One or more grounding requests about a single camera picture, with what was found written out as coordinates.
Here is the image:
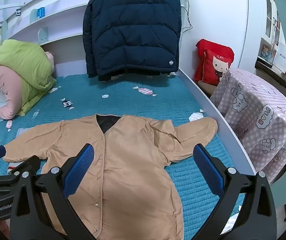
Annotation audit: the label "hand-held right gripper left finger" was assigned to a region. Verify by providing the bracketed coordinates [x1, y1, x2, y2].
[10, 143, 96, 240]

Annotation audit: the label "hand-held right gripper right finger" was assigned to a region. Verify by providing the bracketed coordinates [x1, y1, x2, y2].
[192, 143, 276, 240]

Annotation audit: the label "tan button-front jacket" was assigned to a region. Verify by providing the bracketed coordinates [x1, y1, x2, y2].
[3, 114, 218, 240]

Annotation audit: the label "grey pants with orange stripes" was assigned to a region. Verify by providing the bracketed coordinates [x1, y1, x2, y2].
[7, 127, 31, 174]

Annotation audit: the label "pink checked cartoon cloth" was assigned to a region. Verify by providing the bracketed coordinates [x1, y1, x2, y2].
[209, 67, 286, 184]

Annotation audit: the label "teal candy print bed sheet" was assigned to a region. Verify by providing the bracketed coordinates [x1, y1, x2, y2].
[0, 74, 246, 240]

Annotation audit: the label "green and pink quilt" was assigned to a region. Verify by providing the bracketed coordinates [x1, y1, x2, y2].
[0, 39, 58, 120]

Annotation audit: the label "red cartoon cushion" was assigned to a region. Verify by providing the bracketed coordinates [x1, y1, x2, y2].
[194, 39, 235, 87]

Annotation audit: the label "white shopping bag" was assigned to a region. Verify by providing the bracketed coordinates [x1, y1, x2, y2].
[273, 42, 286, 73]

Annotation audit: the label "white bed shelf unit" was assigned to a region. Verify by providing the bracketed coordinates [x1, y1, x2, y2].
[0, 0, 186, 77]

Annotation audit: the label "navy and yellow puffer jacket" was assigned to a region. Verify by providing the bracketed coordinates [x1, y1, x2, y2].
[82, 0, 181, 82]

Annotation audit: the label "white glass door cabinet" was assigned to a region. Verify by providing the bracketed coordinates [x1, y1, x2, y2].
[248, 0, 286, 75]

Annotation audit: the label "white bed side rail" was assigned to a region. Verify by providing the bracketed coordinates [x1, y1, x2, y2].
[178, 67, 258, 178]

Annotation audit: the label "black cable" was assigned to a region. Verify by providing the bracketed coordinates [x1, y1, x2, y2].
[180, 0, 193, 32]

